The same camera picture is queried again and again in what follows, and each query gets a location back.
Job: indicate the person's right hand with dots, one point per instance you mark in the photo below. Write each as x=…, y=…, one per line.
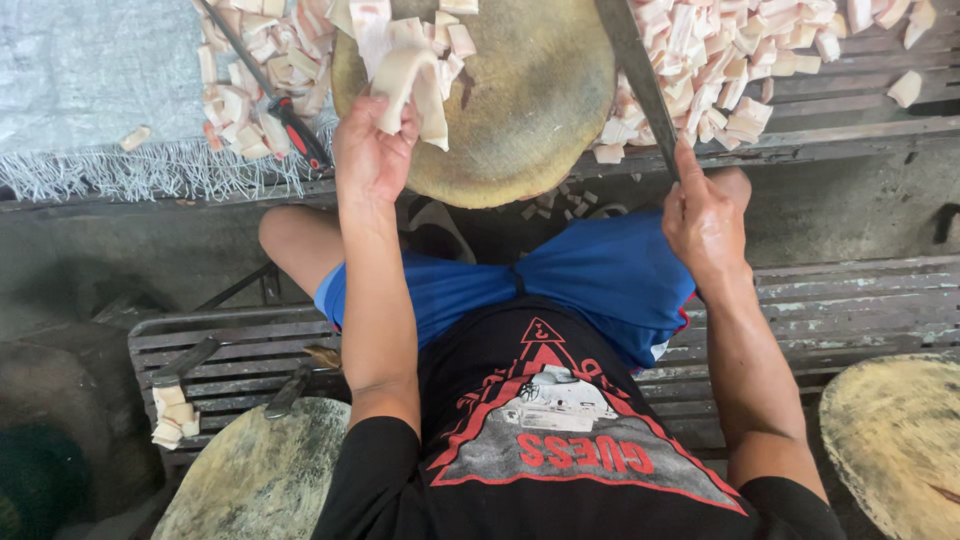
x=705, y=225

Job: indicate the person's left hand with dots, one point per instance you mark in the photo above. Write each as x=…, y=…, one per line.
x=367, y=161

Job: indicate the long pale pork strip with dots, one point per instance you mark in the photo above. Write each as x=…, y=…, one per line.
x=409, y=82

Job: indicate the steel cleaver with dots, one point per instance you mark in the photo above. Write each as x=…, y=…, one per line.
x=637, y=67

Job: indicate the person's right leg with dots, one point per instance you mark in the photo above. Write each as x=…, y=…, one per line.
x=733, y=187

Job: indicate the person's leg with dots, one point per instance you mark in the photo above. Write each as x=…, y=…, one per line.
x=733, y=187
x=300, y=244

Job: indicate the grey sandal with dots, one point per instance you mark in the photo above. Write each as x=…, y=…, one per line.
x=442, y=225

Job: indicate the person's left leg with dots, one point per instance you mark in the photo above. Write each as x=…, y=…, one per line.
x=300, y=244

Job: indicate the blue shorts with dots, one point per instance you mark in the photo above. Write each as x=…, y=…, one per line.
x=592, y=285

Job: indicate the heap of uncut pork slabs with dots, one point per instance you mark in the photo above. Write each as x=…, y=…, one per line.
x=405, y=30

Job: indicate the scattered pork scraps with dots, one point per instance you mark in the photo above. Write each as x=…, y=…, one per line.
x=562, y=202

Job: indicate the pile of cut pork pieces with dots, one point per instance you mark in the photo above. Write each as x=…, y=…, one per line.
x=255, y=67
x=720, y=67

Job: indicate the grey slatted metal bench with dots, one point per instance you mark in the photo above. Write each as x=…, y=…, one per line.
x=825, y=315

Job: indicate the round wooden chopping block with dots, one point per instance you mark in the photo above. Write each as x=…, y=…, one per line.
x=525, y=112
x=896, y=442
x=262, y=480

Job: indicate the grey slatted wooden table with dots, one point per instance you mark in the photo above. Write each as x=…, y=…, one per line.
x=862, y=127

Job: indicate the single cut pork piece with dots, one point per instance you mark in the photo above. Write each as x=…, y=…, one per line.
x=905, y=88
x=135, y=138

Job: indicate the black printed t-shirt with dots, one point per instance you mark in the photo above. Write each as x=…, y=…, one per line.
x=555, y=435

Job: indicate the white woven fringed sack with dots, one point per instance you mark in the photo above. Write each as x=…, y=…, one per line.
x=90, y=75

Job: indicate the small stack of pork pieces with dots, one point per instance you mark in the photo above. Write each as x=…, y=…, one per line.
x=174, y=416

